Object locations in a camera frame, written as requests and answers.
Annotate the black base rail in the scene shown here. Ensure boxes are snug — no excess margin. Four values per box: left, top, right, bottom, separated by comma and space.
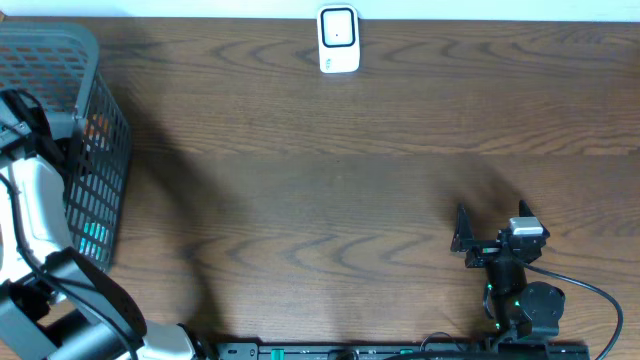
212, 342, 590, 360

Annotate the white barcode scanner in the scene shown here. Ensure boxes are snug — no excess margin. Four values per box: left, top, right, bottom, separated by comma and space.
316, 4, 361, 74

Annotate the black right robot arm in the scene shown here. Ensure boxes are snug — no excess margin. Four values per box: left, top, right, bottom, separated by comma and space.
450, 200, 565, 341

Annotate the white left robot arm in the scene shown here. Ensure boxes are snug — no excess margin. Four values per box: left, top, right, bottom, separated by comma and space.
1, 89, 218, 359

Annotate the grey plastic mesh basket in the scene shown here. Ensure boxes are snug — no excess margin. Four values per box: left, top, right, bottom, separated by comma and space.
1, 22, 132, 271

